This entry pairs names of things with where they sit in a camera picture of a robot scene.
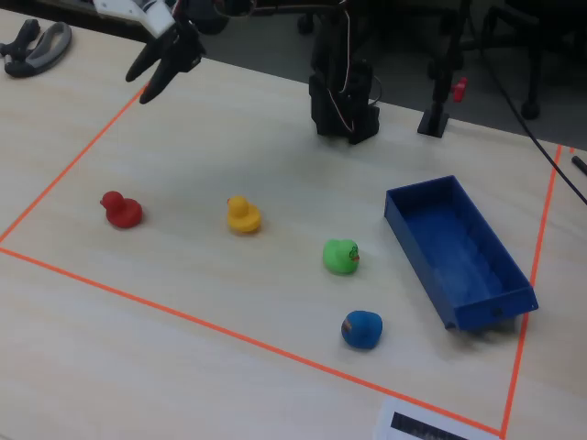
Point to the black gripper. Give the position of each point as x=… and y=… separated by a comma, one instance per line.
x=180, y=49

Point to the red rubber duck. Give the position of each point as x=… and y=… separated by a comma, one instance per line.
x=124, y=213

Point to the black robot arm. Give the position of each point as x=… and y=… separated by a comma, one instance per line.
x=339, y=105

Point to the yellow rubber duck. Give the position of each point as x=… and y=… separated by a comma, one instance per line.
x=243, y=215

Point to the green rubber duck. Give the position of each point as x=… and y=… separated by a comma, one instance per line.
x=337, y=259

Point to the blue rubber duck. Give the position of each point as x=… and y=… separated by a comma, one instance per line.
x=364, y=330

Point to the blue plastic box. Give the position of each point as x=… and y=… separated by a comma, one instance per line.
x=458, y=247

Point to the orange tape strip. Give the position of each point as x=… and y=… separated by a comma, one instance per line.
x=69, y=168
x=229, y=334
x=517, y=366

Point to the black office chair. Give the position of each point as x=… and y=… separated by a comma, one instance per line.
x=306, y=24
x=531, y=110

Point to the red stand knob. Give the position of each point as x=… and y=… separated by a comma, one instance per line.
x=460, y=89

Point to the white paper with black bar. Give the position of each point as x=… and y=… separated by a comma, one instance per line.
x=385, y=421

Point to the black marker pen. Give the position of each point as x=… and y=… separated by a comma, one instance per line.
x=579, y=163

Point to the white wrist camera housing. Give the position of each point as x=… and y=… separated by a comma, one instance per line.
x=156, y=18

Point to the black camera stand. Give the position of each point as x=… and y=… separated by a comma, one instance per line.
x=433, y=121

